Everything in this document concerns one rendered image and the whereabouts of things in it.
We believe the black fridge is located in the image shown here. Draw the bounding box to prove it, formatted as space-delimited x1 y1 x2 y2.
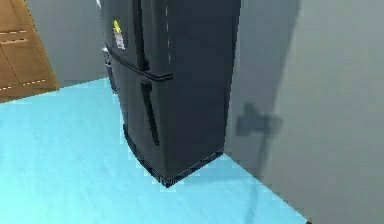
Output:
98 0 242 189

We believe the black fridge handle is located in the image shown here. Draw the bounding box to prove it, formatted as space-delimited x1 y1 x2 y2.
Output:
132 0 150 72
140 79 160 147

